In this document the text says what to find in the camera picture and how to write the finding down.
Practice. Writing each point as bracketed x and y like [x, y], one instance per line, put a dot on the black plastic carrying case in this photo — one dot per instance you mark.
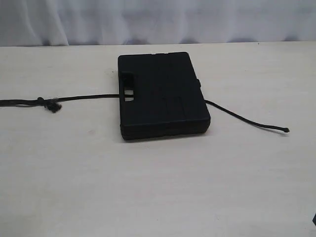
[160, 95]

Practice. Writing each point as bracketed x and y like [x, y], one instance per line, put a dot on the white backdrop curtain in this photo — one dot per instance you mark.
[115, 22]

